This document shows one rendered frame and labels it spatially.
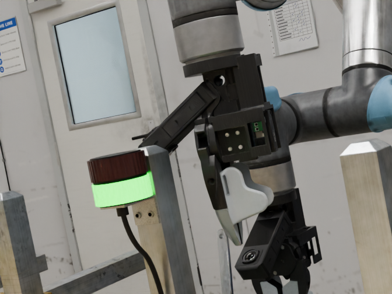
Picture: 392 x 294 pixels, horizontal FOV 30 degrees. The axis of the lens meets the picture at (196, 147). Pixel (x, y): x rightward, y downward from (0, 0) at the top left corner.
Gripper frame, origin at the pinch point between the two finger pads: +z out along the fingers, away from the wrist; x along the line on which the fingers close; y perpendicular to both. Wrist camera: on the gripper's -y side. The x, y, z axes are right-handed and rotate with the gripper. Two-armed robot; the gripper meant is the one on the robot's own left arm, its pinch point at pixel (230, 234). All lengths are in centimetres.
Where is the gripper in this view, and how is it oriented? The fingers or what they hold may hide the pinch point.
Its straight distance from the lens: 84.9
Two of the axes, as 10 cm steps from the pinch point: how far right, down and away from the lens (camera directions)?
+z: 2.0, 9.8, 0.5
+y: 9.4, -1.8, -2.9
